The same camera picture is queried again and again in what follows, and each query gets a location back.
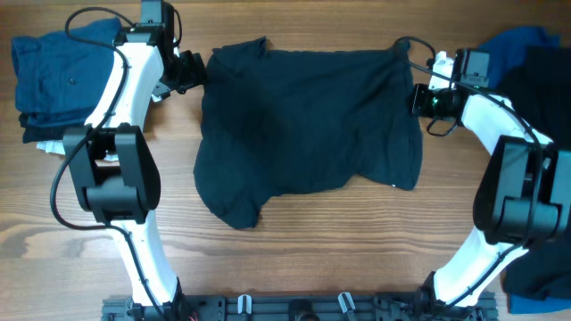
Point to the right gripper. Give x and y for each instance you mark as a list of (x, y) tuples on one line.
[(420, 93)]

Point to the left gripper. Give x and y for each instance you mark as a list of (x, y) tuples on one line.
[(196, 75)]

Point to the dark green t-shirt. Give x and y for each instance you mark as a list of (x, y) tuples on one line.
[(278, 122)]

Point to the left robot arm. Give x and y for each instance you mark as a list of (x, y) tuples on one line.
[(115, 176)]

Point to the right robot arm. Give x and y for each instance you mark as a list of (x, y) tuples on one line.
[(524, 195)]

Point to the bright blue t-shirt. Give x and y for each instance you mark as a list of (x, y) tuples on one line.
[(508, 51)]

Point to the folded blue shorts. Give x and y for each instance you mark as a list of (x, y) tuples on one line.
[(59, 81)]

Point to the folded white garment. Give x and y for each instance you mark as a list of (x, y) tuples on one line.
[(51, 146)]

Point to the folded black garment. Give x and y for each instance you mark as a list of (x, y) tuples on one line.
[(39, 134)]

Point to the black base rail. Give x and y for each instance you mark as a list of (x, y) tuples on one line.
[(383, 306)]

